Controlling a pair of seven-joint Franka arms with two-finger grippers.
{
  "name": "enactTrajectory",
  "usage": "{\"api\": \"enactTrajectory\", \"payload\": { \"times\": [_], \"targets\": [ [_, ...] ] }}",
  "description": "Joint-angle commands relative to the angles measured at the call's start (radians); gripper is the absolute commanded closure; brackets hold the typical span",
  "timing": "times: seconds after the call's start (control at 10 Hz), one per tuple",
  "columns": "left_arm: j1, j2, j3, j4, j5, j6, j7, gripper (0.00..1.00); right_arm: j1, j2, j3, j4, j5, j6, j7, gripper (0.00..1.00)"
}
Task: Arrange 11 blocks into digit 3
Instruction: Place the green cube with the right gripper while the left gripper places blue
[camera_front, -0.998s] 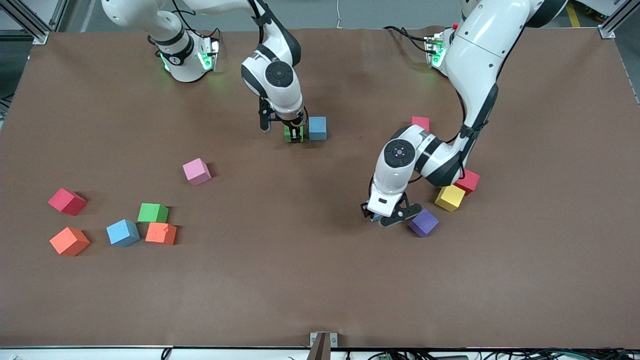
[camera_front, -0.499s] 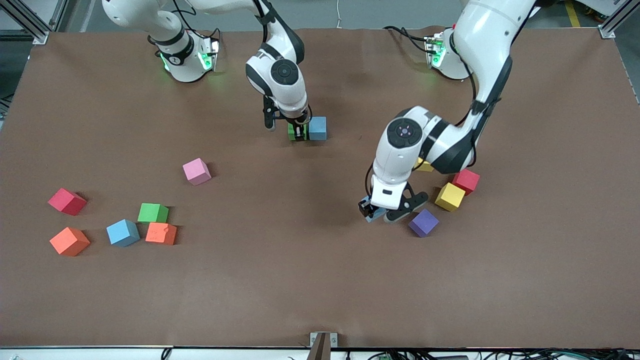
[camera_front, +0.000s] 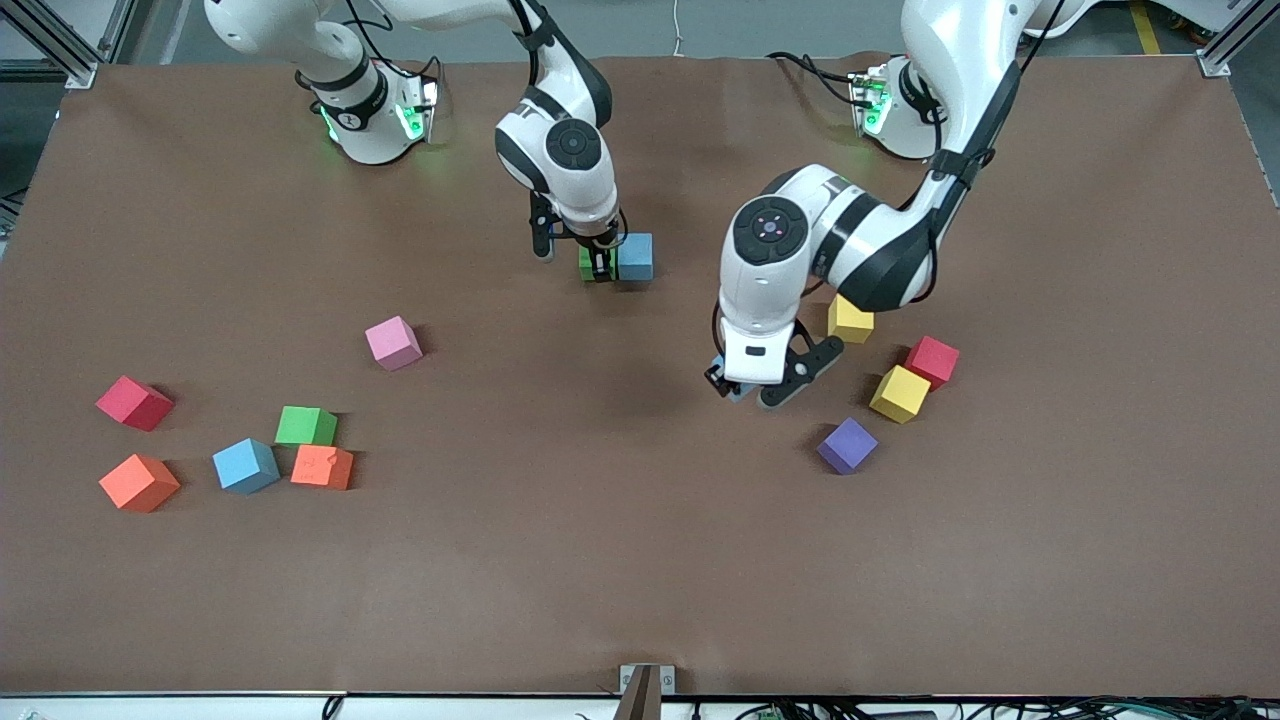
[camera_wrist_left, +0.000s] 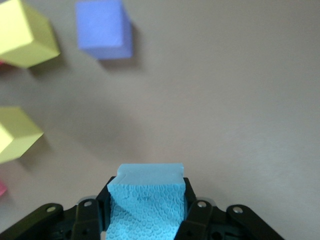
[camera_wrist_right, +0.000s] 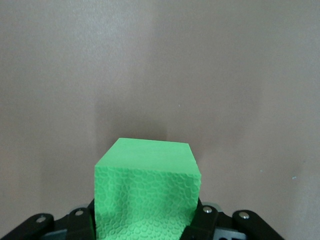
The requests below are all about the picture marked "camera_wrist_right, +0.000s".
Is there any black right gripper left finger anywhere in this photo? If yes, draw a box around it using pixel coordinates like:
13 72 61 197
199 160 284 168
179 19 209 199
0 199 97 240

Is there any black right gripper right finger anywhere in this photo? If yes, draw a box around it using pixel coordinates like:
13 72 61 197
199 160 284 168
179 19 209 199
179 201 286 240

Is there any green foam block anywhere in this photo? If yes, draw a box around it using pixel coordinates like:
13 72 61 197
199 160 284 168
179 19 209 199
94 137 202 240

